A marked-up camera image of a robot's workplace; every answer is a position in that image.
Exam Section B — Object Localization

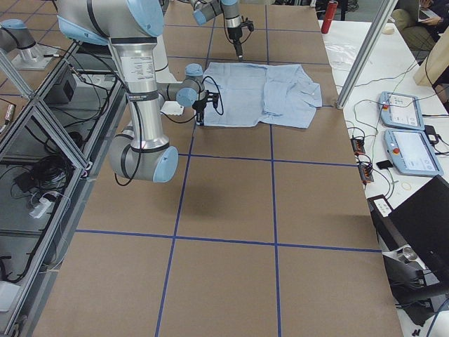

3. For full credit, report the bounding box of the red cylinder bottle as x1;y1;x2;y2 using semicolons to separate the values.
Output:
321;0;338;34

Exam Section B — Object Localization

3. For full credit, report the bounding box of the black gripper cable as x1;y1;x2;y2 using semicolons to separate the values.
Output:
159;75;225;124

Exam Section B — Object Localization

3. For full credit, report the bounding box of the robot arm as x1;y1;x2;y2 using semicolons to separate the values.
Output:
182;0;255;62
58;1;220;183

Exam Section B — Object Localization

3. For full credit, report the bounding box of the lower teach pendant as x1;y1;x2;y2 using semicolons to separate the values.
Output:
384;128;444;177

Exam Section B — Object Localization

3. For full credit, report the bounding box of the light blue button shirt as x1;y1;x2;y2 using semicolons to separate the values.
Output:
203;62;323;128

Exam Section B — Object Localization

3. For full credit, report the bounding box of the white camera post base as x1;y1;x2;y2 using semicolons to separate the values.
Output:
153;35;184;116

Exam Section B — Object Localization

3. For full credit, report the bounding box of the upper teach pendant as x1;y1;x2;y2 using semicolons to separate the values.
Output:
379;91;424;131

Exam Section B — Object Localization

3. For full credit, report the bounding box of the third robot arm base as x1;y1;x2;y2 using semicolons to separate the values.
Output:
1;19;58;70

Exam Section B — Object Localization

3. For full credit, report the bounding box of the aluminium frame post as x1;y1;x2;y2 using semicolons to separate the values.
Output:
335;0;398;110

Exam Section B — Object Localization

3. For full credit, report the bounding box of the black laptop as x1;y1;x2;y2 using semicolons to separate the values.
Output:
389;176;448;272

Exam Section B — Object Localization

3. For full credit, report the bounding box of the clear plastic bag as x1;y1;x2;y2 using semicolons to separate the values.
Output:
324;41;359;71

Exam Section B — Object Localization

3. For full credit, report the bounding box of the white power strip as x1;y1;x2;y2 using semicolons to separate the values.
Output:
29;195;55;219

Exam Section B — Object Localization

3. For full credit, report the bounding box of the teach pendant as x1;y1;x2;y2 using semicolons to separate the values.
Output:
379;91;424;131
384;128;444;177

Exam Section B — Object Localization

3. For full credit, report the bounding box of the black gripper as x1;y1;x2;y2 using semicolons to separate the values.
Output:
226;19;254;60
192;90;220;126

